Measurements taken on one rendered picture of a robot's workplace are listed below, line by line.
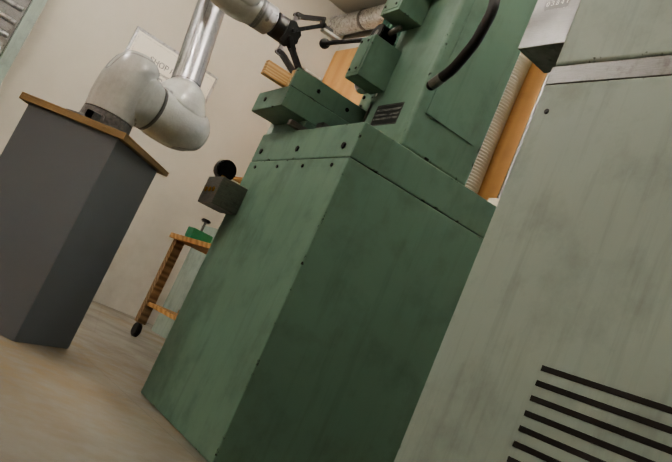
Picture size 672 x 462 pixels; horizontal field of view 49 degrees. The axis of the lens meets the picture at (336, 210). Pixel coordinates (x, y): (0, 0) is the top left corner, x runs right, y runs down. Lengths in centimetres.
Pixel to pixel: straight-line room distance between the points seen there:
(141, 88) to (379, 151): 89
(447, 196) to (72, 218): 100
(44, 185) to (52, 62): 276
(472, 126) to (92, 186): 102
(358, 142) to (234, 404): 62
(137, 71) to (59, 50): 263
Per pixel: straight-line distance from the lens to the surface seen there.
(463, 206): 180
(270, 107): 202
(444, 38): 181
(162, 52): 506
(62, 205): 211
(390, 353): 172
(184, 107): 236
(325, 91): 201
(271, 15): 216
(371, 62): 189
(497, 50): 190
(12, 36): 476
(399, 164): 169
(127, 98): 225
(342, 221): 161
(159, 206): 504
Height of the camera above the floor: 30
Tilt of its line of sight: 10 degrees up
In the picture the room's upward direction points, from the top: 24 degrees clockwise
